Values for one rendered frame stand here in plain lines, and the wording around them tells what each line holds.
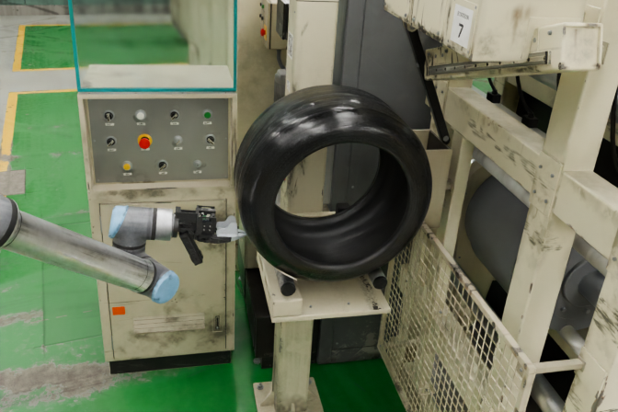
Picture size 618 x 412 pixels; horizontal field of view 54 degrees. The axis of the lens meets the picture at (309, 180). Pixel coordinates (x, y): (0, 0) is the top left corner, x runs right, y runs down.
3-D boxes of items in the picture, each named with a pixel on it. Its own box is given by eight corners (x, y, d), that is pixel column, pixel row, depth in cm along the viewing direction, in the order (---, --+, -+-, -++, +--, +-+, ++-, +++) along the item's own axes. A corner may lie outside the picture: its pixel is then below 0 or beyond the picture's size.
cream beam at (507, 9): (381, 10, 184) (386, -41, 177) (458, 12, 189) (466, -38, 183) (468, 62, 130) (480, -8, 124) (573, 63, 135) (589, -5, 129)
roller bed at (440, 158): (382, 203, 230) (391, 129, 218) (418, 201, 233) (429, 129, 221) (399, 230, 213) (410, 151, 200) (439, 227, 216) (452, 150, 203)
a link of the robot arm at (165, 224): (154, 246, 169) (154, 228, 177) (172, 246, 170) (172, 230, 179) (157, 217, 165) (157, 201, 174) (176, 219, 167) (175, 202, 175)
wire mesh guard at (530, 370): (376, 347, 247) (397, 192, 218) (381, 346, 248) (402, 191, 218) (474, 565, 168) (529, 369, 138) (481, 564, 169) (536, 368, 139)
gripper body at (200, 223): (219, 218, 170) (175, 215, 167) (215, 245, 173) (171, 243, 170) (217, 206, 177) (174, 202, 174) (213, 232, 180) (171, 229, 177)
